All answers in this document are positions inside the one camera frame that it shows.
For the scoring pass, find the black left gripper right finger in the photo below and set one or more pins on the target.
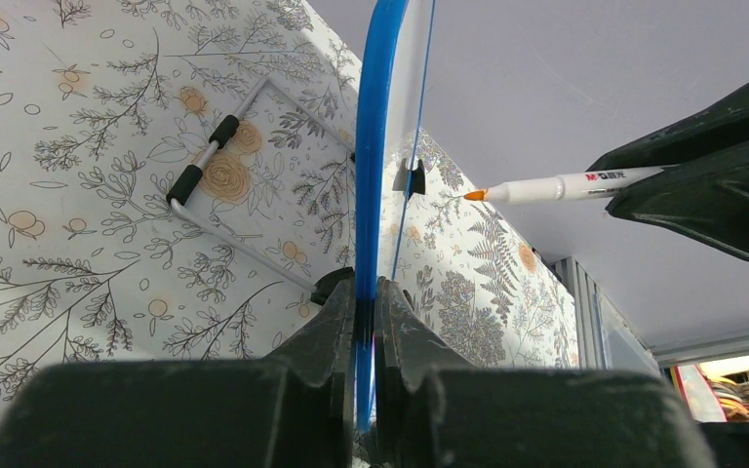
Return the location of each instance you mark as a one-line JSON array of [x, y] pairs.
[[435, 409]]

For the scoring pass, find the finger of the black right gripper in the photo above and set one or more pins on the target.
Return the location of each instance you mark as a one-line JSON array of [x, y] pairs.
[[706, 200], [720, 126]]

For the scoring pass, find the floral table cloth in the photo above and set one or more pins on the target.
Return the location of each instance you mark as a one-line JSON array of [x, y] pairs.
[[165, 168]]

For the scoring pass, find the white orange whiteboard marker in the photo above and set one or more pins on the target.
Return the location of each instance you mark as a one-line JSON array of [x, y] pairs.
[[571, 187]]

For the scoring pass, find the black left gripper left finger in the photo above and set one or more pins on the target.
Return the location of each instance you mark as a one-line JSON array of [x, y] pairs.
[[291, 408]]

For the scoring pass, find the blue framed whiteboard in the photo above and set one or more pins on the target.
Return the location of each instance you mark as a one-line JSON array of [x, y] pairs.
[[388, 170]]

